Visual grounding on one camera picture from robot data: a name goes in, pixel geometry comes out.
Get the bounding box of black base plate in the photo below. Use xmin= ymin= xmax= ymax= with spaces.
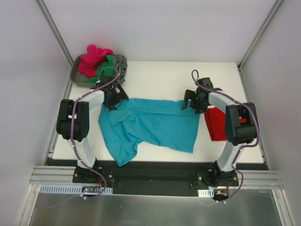
xmin=46 ymin=159 xmax=268 ymax=197

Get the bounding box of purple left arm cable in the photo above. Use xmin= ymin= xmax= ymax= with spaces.
xmin=44 ymin=67 xmax=119 ymax=209

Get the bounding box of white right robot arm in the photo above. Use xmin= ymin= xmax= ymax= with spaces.
xmin=182 ymin=78 xmax=259 ymax=187

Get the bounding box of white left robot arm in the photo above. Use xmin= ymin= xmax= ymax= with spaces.
xmin=56 ymin=75 xmax=129 ymax=183

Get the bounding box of right slotted cable duct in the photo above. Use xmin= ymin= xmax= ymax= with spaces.
xmin=198 ymin=189 xmax=214 ymax=198

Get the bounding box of grey t-shirt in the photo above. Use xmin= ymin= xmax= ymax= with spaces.
xmin=112 ymin=55 xmax=127 ymax=85

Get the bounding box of aluminium frame post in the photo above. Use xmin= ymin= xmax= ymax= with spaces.
xmin=35 ymin=0 xmax=75 ymax=66
xmin=237 ymin=0 xmax=285 ymax=69

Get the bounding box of left slotted cable duct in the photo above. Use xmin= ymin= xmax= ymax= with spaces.
xmin=40 ymin=185 xmax=113 ymax=195

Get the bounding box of pink t-shirt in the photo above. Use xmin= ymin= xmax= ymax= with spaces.
xmin=79 ymin=45 xmax=113 ymax=78

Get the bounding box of grey plastic bin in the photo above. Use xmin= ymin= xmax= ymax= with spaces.
xmin=70 ymin=54 xmax=96 ymax=88

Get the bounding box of teal t-shirt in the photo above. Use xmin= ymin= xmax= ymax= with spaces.
xmin=98 ymin=98 xmax=199 ymax=167

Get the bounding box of slotted cable duct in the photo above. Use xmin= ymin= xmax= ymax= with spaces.
xmin=198 ymin=189 xmax=214 ymax=198
xmin=40 ymin=185 xmax=113 ymax=195

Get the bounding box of left aluminium frame post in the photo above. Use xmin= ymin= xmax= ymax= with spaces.
xmin=35 ymin=0 xmax=75 ymax=66

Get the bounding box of right aluminium frame post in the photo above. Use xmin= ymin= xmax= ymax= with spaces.
xmin=237 ymin=0 xmax=285 ymax=69

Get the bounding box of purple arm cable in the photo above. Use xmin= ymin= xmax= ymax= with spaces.
xmin=44 ymin=67 xmax=119 ymax=209
xmin=190 ymin=69 xmax=261 ymax=208

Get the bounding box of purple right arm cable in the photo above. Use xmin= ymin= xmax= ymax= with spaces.
xmin=190 ymin=69 xmax=261 ymax=208

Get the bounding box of green t-shirt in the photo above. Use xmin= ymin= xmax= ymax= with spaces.
xmin=85 ymin=55 xmax=115 ymax=83

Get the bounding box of folded red t-shirt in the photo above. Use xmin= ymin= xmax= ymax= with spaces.
xmin=204 ymin=105 xmax=247 ymax=142

